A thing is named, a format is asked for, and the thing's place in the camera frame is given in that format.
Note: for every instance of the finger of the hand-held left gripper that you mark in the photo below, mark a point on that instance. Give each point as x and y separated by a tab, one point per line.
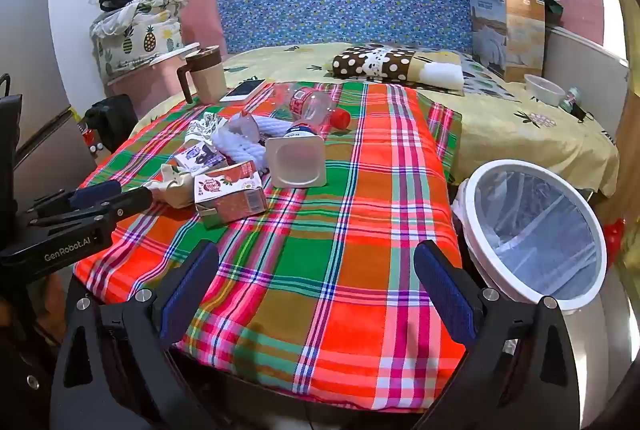
95	196
130	202

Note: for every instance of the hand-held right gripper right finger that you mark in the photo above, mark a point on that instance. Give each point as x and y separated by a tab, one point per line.
445	297

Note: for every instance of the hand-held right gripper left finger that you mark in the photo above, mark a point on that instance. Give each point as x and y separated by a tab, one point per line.
190	292

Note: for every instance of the beige paper bag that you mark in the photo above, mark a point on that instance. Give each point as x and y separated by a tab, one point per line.
175	190

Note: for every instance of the red juice carton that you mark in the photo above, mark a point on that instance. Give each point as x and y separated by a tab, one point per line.
230	195

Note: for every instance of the white foam net sleeve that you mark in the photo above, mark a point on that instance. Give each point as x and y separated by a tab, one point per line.
240	145

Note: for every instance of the clear plastic bottle red cap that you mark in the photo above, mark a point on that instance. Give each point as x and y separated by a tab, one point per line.
310	105

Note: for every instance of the small red bottle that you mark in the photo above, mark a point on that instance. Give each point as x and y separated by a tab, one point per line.
88	139

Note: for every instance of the black boxy bag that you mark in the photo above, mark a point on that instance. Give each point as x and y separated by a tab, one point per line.
112	120

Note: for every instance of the pink storage box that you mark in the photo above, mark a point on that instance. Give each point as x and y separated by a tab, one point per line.
150	85

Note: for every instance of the red green plaid blanket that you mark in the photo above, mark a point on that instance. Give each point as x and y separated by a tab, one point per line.
320	260

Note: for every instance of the beige mug with brown lid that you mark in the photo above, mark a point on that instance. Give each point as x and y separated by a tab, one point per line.
207	80

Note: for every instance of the grey refrigerator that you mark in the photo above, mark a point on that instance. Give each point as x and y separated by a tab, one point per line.
35	60

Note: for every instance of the white smartphone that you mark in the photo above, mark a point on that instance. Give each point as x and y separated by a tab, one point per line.
242	91

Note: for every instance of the white pineapple print storage bag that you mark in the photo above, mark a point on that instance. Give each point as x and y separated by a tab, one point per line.
145	35

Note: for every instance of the yellow pineapple print bed sheet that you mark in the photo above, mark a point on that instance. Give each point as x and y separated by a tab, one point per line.
525	145

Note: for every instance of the red detergent bottle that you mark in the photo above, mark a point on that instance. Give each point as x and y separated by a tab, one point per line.
615	242

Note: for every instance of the white bowl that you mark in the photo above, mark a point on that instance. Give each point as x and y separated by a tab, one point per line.
544	90

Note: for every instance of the small black device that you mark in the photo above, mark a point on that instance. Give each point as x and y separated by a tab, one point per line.
581	111

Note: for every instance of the wooden board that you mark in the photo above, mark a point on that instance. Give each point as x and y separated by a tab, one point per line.
625	150

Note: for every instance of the small green capped bottle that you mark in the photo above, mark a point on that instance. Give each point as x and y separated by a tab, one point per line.
570	100

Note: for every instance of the brown polka dot patchwork pillow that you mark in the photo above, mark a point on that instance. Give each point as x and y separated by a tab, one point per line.
360	63

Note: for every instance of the white cabinet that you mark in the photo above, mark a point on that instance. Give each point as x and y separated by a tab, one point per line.
585	70

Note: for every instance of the printed cardboard box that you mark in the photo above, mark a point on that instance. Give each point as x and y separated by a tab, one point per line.
500	30

